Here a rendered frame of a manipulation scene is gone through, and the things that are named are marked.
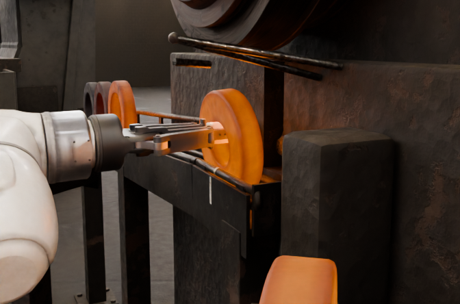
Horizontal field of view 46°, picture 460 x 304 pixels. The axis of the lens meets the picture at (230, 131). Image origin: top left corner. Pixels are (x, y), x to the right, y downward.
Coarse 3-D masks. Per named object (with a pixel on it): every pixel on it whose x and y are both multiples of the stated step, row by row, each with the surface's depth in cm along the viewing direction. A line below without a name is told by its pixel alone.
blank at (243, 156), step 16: (208, 96) 79; (224, 96) 74; (240, 96) 75; (208, 112) 80; (224, 112) 75; (240, 112) 72; (224, 128) 75; (240, 128) 71; (256, 128) 72; (224, 144) 82; (240, 144) 71; (256, 144) 72; (208, 160) 83; (224, 160) 80; (240, 160) 72; (256, 160) 72; (240, 176) 73; (256, 176) 74
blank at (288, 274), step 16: (288, 256) 29; (272, 272) 27; (288, 272) 27; (304, 272) 27; (320, 272) 27; (336, 272) 30; (272, 288) 25; (288, 288) 25; (304, 288) 25; (320, 288) 25; (336, 288) 31
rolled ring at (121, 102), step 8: (112, 88) 144; (120, 88) 138; (128, 88) 138; (112, 96) 146; (120, 96) 137; (128, 96) 137; (112, 104) 148; (120, 104) 137; (128, 104) 136; (112, 112) 149; (120, 112) 150; (128, 112) 136; (120, 120) 150; (128, 120) 136; (136, 120) 137; (128, 128) 136
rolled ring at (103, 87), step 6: (102, 84) 156; (108, 84) 157; (96, 90) 163; (102, 90) 155; (108, 90) 154; (96, 96) 163; (102, 96) 155; (96, 102) 165; (102, 102) 165; (96, 108) 165; (102, 108) 166; (96, 114) 166
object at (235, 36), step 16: (256, 0) 63; (272, 0) 60; (288, 0) 63; (304, 0) 64; (240, 16) 67; (256, 16) 63; (272, 16) 65; (288, 16) 66; (192, 32) 82; (208, 32) 77; (224, 32) 72; (240, 32) 67; (256, 32) 68; (272, 32) 69
